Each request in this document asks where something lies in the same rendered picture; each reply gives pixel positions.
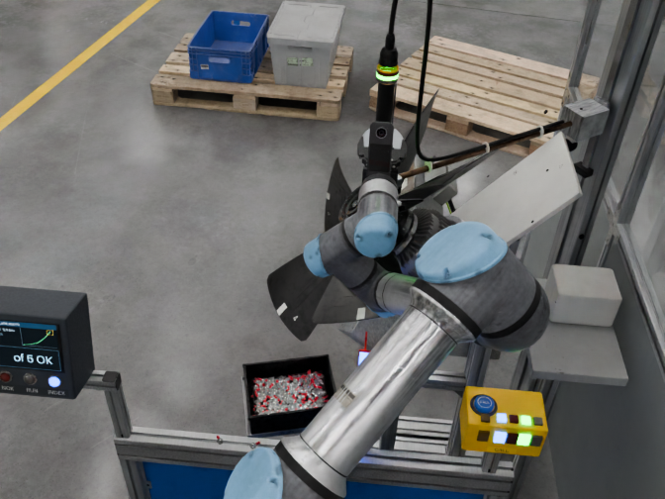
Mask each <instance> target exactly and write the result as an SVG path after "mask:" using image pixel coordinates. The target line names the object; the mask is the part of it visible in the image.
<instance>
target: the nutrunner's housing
mask: <svg viewBox="0 0 665 499"><path fill-rule="evenodd" d="M379 64H380V65H382V66H384V67H394V66H397V65H398V51H397V48H396V47H395V34H393V35H389V34H387V36H386V42H385V46H384V47H383V48H382V49H381V51H380V59H379Z"/></svg>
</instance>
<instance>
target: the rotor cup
mask: <svg viewBox="0 0 665 499"><path fill-rule="evenodd" d="M360 188H361V186H359V187H357V188H356V189H355V190H354V191H353V192H352V193H351V194H350V195H349V196H348V197H347V199H346V200H345V201H344V203H343V205H342V206H341V209H340V211H339V215H338V220H339V222H340V223H341V222H342V221H344V220H346V219H347V218H349V217H350V216H352V215H354V214H355V213H356V212H357V207H358V204H357V205H356V206H355V207H352V204H353V202H354V201H356V200H358V196H359V190H360ZM412 221H413V212H412V210H410V209H408V210H406V211H405V212H402V213H400V212H399V211H398V236H397V239H396V244H395V247H396V246H397V245H398V244H399V243H400V242H401V241H402V240H403V238H404V237H405V235H406V234H407V232H408V230H409V229H410V226H411V224H412Z"/></svg>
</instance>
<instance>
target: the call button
mask: <svg viewBox="0 0 665 499"><path fill-rule="evenodd" d="M494 406H495V403H494V401H493V399H492V397H489V396H486V395H480V396H477V397H476V398H475V401H474V407H475V408H476V410H477V411H479V412H481V413H485V414H487V413H490V412H492V411H493V409H494Z"/></svg>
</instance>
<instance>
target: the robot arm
mask: <svg viewBox="0 0 665 499"><path fill-rule="evenodd" d="M357 155H358V156H359V158H362V163H363V164H364V166H363V172H362V184H361V188H360V190H359V196H358V207H357V212H356V213H355V214H354V215H352V216H350V217H349V218H347V219H346V220H344V221H342V222H341V223H339V224H337V225H336V226H334V227H332V228H331V229H329V230H327V231H326V232H324V233H322V234H319V235H318V236H317V237H316V238H315V239H313V240H312V241H310V242H309V243H307V244H306V245H305V248H304V260H305V263H306V264H307V266H308V268H309V269H310V271H311V272H312V273H313V274H314V275H316V276H318V277H320V278H324V277H327V276H331V275H332V274H333V275H334V276H335V277H336V278H337V279H339V280H340V281H341V282H342V283H343V284H344V285H345V286H346V287H348V289H350V290H351V291H352V292H353V293H354V294H355V295H356V296H357V297H358V298H359V299H360V300H361V301H363V302H364V303H365V304H366V306H367V307H368V308H369V309H370V310H371V311H372V312H374V313H376V314H377V315H378V316H380V317H382V318H388V317H393V316H395V315H396V314H397V315H401V316H400V317H399V318H398V320H397V321H396V322H395V323H394V324H393V326H392V327H391V328H390V329H389V330H388V332H387V333H386V334H385V335H384V336H383V337H382V339H381V340H380V341H379V342H378V343H377V345H376V346H375V347H374V348H373V349H372V350H371V352H370V353H369V354H368V355H367V356H366V358H365V359H364V360H363V361H362V362H361V363H360V364H359V365H358V366H357V367H356V368H355V370H354V371H353V372H352V373H351V374H350V375H349V377H348V378H347V379H346V380H345V381H344V383H343V384H342V385H341V386H340V387H339V388H338V390H337V392H336V393H335V394H334V395H333V397H332V398H331V399H330V400H329V401H328V403H327V404H326V405H325V406H324V407H323V409H322V410H321V411H320V412H319V413H318V414H317V416H316V417H315V418H314V419H313V420H312V422H311V423H310V424H309V425H308V426H307V427H306V429H305V430H304V431H303V432H302V433H301V435H299V436H295V437H284V438H283V439H282V440H281V441H280V442H279V443H278V444H277V445H276V447H275V448H274V449H270V448H256V449H255V450H251V451H250V452H248V453H247V454H246V455H245V456H244V457H243V458H242V459H241V460H240V461H239V463H238V464H237V466H236V467H235V469H234V471H233V473H232V474H231V477H230V479H229V481H228V484H227V486H226V490H225V496H224V499H344V497H345V496H346V477H347V476H348V475H349V473H350V472H351V471H352V470H353V469H354V468H355V467H356V466H357V465H358V464H359V462H360V461H361V460H362V459H363V458H364V456H365V455H366V454H367V453H368V452H369V450H370V449H371V448H372V447H373V446H374V444H375V443H376V442H377V441H378V440H379V438H380V437H381V436H382V435H383V433H384V432H385V431H386V430H387V429H388V427H389V426H390V425H391V424H392V423H393V421H394V420H395V419H396V418H397V417H398V415H399V414H400V413H401V412H402V411H403V409H404V408H405V407H406V406H407V405H408V403H409V402H410V401H411V400H412V399H413V397H414V396H415V395H416V394H417V393H418V391H419V390H420V389H421V388H422V387H423V385H424V384H425V383H426V382H427V381H428V379H429V378H430V377H431V376H432V374H433V373H434V372H435V371H436V370H437V368H438V367H439V366H440V365H441V364H442V362H443V361H444V360H445V359H446V358H447V356H448V355H449V354H450V353H451V352H452V350H453V349H454V348H455V347H456V346H457V345H458V344H460V343H471V342H473V343H475V344H476V345H478V346H481V347H485V348H487V349H494V350H498V351H503V352H514V351H520V350H523V349H527V348H529V347H530V346H532V345H533V344H535V343H536V342H537V341H538V340H539V339H540V338H541V336H542V335H543V333H544V332H545V330H546V328H547V325H548V322H549V316H550V306H549V301H548V297H547V295H546V293H545V290H544V289H543V287H542V286H541V285H540V283H539V282H538V281H537V280H536V279H535V278H534V277H533V276H532V275H531V273H530V272H529V271H528V270H527V269H526V268H525V266H524V265H523V264H522V263H521V262H520V261H519V259H518V258H517V257H516V256H515V255H514V254H513V252H512V251H511V250H510V249H509V248H508V246H507V243H506V242H505V241H504V240H503V239H502V238H500V237H498V236H497V235H496V234H495V232H494V231H493V230H492V229H491V228H489V227H488V226H487V225H485V224H483V223H479V222H472V221H470V222H461V223H458V224H456V225H453V226H449V227H447V228H445V229H443V230H441V231H440V232H438V233H437V234H435V235H434V236H433V237H431V238H430V239H429V240H428V241H427V242H426V243H425V244H424V245H423V247H422V248H421V249H420V251H419V253H418V255H417V259H416V263H415V266H416V271H417V274H418V276H419V278H417V277H413V276H409V275H404V274H399V273H395V272H390V271H387V270H385V269H384V268H383V267H382V266H381V265H380V264H379V263H378V262H377V261H376V260H375V259H374V258H375V257H379V256H380V257H382V256H385V255H387V254H389V253H390V252H391V251H392V250H393V248H394V247H395V244H396V239H397V236H398V206H401V204H402V202H401V201H398V187H397V180H398V166H400V165H401V162H403V161H404V159H406V156H407V145H406V143H405V140H404V139H403V137H402V135H401V134H400V133H399V132H398V131H397V130H396V129H394V126H393V125H392V124H391V123H389V122H373V123H372V124H371V125H370V129H368V130H367V131H366V132H365V133H364V134H363V136H362V137H361V138H360V140H359V142H358V144H357Z"/></svg>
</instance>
